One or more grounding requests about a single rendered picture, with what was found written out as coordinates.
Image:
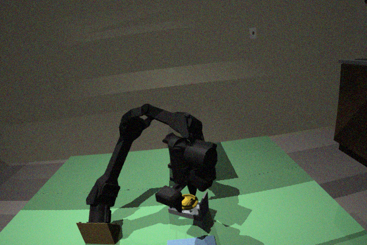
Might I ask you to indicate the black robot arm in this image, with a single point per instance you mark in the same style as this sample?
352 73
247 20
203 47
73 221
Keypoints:
196 152

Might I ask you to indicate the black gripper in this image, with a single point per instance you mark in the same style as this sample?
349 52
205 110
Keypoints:
172 197

